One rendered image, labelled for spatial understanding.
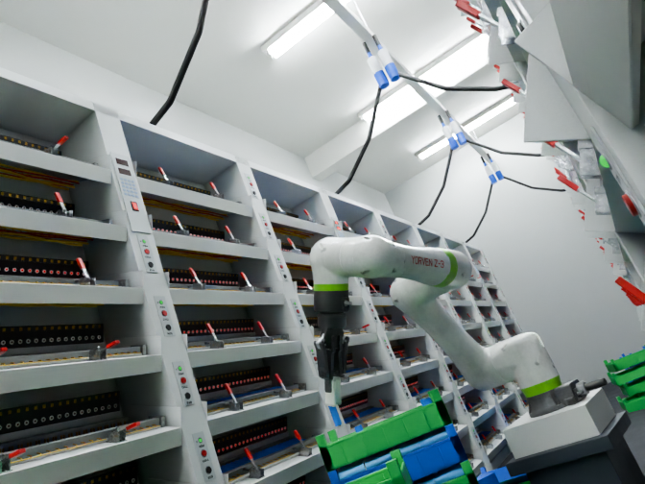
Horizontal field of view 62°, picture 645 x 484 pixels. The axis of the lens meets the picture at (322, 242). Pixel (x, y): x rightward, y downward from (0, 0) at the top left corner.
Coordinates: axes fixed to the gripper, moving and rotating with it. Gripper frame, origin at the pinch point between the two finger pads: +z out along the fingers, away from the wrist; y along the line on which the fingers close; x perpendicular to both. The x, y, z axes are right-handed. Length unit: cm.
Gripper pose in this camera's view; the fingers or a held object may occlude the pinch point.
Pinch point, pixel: (333, 391)
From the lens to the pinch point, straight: 144.8
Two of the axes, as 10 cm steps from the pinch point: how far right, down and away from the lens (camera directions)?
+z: 0.2, 10.0, -0.6
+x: -8.0, 0.5, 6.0
